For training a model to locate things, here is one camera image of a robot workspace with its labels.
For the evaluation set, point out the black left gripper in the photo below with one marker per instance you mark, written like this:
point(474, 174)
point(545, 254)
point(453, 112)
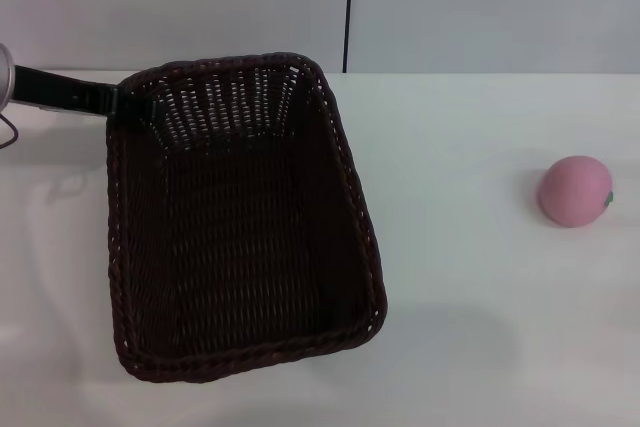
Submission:
point(60, 89)

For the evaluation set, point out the dark brown woven basket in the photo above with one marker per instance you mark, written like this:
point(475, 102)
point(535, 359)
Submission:
point(240, 227)

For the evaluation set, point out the pink toy peach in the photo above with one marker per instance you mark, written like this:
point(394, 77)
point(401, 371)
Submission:
point(572, 192)

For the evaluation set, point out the black vertical wall strip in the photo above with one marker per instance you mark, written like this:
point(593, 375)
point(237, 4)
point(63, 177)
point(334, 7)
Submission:
point(348, 7)

